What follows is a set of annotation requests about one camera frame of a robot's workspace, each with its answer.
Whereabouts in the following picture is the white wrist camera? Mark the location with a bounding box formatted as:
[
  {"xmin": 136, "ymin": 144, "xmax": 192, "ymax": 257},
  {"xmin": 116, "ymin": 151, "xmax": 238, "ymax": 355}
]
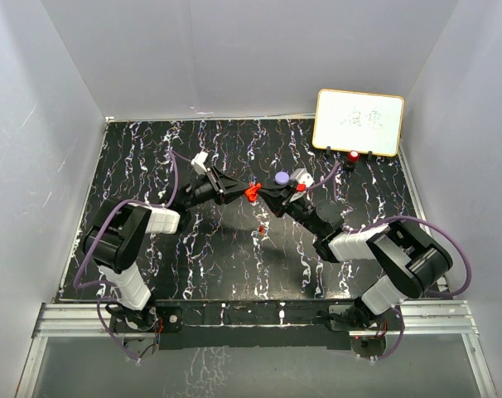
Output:
[
  {"xmin": 289, "ymin": 167, "xmax": 314, "ymax": 192},
  {"xmin": 191, "ymin": 151, "xmax": 210, "ymax": 176}
]

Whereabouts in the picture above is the aluminium frame rail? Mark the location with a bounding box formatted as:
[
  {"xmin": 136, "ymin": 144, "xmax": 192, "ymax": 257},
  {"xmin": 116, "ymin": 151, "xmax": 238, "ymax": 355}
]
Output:
[{"xmin": 16, "ymin": 299, "xmax": 496, "ymax": 397}]

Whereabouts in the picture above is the yellow framed whiteboard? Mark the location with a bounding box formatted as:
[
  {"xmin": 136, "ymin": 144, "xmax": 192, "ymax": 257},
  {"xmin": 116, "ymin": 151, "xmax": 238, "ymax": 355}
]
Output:
[{"xmin": 311, "ymin": 89, "xmax": 405, "ymax": 157}]

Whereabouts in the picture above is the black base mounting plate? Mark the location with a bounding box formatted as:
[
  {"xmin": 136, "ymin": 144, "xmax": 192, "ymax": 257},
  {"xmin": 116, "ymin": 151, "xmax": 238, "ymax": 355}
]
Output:
[{"xmin": 109, "ymin": 300, "xmax": 405, "ymax": 352}]

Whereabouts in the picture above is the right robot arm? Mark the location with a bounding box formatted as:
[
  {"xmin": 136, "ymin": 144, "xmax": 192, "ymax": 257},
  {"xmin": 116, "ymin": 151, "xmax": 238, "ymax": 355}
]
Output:
[{"xmin": 257, "ymin": 183, "xmax": 453, "ymax": 329}]

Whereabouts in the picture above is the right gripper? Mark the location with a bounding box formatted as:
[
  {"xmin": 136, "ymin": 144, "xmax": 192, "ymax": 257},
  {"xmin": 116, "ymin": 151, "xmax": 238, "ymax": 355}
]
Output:
[{"xmin": 258, "ymin": 182, "xmax": 323, "ymax": 237}]

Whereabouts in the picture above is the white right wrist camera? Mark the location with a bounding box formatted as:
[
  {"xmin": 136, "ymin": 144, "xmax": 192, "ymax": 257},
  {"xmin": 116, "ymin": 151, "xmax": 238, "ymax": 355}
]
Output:
[{"xmin": 289, "ymin": 167, "xmax": 314, "ymax": 192}]

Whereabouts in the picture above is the lilac earbud charging case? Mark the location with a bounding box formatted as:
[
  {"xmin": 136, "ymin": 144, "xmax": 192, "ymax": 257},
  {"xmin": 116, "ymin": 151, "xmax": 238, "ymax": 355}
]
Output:
[{"xmin": 274, "ymin": 171, "xmax": 290, "ymax": 186}]

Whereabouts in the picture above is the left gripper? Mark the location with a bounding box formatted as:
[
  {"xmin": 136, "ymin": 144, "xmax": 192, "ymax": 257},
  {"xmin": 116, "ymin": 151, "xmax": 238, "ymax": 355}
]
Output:
[{"xmin": 184, "ymin": 167, "xmax": 251, "ymax": 210}]

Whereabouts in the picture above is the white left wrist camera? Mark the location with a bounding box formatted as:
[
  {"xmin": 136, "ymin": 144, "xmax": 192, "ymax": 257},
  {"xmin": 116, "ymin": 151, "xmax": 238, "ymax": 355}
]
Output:
[{"xmin": 191, "ymin": 151, "xmax": 210, "ymax": 176}]

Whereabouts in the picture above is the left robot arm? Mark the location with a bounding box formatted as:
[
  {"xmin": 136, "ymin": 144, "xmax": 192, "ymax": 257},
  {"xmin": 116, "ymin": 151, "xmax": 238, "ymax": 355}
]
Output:
[{"xmin": 83, "ymin": 167, "xmax": 261, "ymax": 331}]

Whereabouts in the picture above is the orange earbud charging case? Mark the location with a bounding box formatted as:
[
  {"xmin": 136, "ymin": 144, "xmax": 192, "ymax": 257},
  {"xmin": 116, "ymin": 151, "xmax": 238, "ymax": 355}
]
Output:
[{"xmin": 244, "ymin": 184, "xmax": 261, "ymax": 203}]

